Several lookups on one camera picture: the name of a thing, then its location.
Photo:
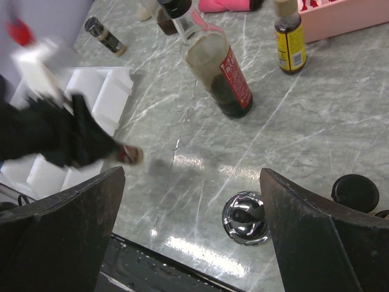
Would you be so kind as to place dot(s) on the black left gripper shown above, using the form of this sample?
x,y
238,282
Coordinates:
x,y
60,137

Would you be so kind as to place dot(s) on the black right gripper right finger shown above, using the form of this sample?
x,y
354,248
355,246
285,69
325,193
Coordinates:
x,y
321,245

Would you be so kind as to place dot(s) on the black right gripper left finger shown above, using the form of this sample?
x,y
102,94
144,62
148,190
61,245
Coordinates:
x,y
58,243

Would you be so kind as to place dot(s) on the spice jar red label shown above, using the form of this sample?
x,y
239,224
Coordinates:
x,y
129,154

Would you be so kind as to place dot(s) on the small yellow label bottle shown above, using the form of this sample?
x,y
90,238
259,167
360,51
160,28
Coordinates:
x,y
356,192

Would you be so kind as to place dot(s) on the spice jar black lid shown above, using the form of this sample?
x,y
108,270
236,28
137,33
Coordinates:
x,y
94,27

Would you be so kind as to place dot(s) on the white plastic divided tray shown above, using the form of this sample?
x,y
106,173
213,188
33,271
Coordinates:
x,y
106,90

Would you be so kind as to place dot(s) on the shaker jar chrome black lid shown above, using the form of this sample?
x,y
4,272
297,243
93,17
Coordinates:
x,y
244,219

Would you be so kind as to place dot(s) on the tall glass oil bottle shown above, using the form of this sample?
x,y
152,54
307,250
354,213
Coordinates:
x,y
165,23

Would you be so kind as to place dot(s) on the dark soy sauce bottle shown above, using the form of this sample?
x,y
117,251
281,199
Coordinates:
x,y
206,51

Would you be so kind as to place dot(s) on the pink cloth black trim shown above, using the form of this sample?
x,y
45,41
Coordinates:
x,y
216,6

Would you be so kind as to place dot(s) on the yellow label sauce bottle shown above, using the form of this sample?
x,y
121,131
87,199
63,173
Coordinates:
x,y
290,37

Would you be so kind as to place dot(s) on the pink plastic divided box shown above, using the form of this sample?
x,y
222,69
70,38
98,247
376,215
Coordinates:
x,y
332,18

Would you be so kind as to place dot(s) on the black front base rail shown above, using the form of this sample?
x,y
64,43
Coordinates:
x,y
128,266

